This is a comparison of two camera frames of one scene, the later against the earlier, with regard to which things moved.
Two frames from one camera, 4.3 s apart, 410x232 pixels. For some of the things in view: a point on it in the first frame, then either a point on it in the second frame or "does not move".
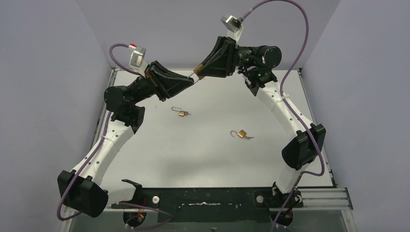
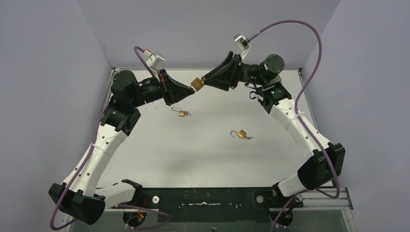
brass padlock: x=196 y=71 → x=197 y=84
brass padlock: x=241 y=134 does not move
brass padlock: x=182 y=113 does not move
